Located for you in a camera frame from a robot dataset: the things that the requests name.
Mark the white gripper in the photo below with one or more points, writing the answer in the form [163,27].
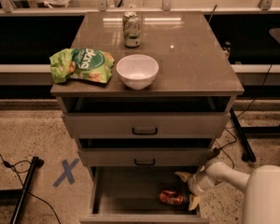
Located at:
[195,183]

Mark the red coke can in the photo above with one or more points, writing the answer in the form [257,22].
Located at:
[171,197]

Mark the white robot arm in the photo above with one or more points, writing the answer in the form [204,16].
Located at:
[261,189]

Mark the middle drawer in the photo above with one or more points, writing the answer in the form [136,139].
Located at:
[144,156]

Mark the top drawer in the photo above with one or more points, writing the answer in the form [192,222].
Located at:
[146,125]

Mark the open bottom drawer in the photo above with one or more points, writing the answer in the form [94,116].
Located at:
[131,195]

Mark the grey drawer cabinet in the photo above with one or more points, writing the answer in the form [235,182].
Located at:
[194,76]

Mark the green white soda can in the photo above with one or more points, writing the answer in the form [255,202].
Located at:
[131,29]

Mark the black stand leg right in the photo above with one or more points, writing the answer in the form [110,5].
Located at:
[248,154]

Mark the black stand leg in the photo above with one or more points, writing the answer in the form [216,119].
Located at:
[248,154]
[35,164]

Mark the blue tape cross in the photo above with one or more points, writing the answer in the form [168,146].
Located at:
[67,173]

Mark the white bowl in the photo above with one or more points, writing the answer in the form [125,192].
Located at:
[137,71]

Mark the black stand leg left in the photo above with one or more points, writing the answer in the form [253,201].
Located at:
[35,164]

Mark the green chip bag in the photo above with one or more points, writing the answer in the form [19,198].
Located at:
[83,64]

